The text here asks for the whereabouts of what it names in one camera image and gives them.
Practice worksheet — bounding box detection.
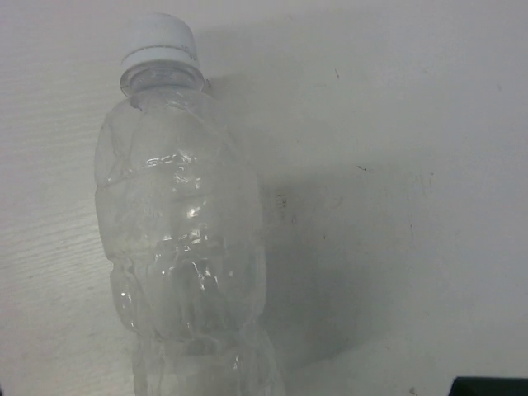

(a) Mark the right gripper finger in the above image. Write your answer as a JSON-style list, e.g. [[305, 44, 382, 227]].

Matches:
[[448, 377, 528, 396]]

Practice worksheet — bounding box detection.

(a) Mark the clear crushed plastic bottle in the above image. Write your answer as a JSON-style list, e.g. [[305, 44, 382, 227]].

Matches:
[[95, 13, 285, 395]]

